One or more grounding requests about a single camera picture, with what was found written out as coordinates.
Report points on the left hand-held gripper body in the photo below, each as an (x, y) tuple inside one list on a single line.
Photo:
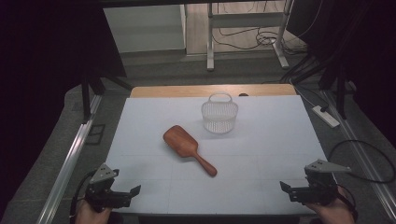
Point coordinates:
[(102, 196)]

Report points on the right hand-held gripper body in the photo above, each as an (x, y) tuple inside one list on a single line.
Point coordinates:
[(320, 189)]

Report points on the brown wooden hairbrush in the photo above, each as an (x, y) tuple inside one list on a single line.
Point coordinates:
[(182, 143)]

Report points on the white plastic mesh basket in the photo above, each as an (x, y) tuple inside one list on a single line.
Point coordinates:
[(219, 122)]

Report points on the person's left hand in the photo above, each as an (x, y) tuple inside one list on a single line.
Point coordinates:
[(90, 216)]

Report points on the person's right hand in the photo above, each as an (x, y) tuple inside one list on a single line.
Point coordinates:
[(336, 213)]

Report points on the white foam board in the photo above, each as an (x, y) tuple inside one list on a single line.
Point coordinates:
[(264, 146)]

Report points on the white power strip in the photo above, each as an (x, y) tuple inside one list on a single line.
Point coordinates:
[(327, 117)]

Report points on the black metal stand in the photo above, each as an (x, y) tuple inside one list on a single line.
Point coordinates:
[(85, 99), (342, 93)]

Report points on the black plug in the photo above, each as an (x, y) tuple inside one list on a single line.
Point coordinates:
[(324, 108)]

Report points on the small dark object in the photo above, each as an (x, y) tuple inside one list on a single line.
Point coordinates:
[(243, 94)]

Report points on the black curtain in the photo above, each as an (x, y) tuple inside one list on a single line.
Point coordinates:
[(367, 46), (46, 46)]

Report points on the white cabinet panel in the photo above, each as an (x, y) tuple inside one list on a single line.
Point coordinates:
[(143, 28)]

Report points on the black rectangular floor frame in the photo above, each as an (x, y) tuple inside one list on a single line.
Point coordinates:
[(95, 134)]

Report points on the aluminium rail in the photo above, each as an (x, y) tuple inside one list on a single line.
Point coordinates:
[(361, 152), (70, 161)]

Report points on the white metal desk frame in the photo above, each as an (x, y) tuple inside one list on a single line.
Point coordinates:
[(210, 46)]

